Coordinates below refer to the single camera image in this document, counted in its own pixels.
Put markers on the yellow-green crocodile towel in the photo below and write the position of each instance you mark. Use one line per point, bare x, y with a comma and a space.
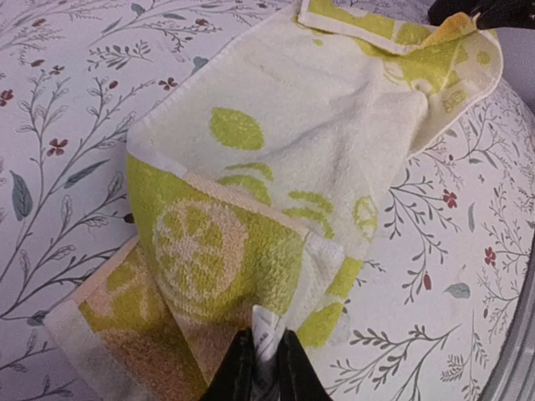
255, 189

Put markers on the floral patterned table mat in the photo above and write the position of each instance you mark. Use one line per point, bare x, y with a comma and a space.
428, 313

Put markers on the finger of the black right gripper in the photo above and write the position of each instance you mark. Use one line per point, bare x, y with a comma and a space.
440, 10
504, 14

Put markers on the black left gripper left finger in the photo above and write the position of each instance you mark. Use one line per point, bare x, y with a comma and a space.
233, 379

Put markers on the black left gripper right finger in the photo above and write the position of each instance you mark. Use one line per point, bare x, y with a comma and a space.
296, 376

